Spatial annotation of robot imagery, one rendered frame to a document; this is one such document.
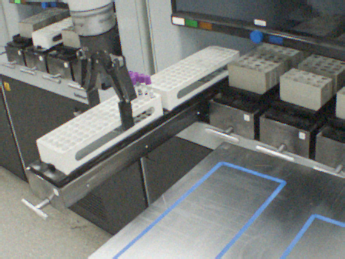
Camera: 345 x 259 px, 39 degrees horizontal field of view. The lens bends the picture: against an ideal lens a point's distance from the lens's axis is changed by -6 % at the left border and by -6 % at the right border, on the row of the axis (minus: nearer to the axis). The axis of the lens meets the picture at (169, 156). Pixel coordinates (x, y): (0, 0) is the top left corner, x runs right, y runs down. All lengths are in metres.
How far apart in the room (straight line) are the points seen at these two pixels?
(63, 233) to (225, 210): 1.40
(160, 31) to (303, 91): 0.46
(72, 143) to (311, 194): 0.49
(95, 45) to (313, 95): 0.50
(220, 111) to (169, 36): 0.28
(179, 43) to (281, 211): 0.67
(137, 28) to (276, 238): 0.86
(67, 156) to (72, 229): 1.21
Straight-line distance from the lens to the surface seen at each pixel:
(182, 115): 1.23
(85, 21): 1.03
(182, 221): 0.87
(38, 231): 2.26
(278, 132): 1.17
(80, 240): 2.15
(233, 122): 1.24
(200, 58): 1.37
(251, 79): 1.25
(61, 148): 1.05
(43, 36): 1.81
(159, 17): 1.41
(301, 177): 0.96
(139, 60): 1.53
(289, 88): 1.20
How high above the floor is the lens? 1.38
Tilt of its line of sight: 33 degrees down
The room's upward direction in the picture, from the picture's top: 7 degrees counter-clockwise
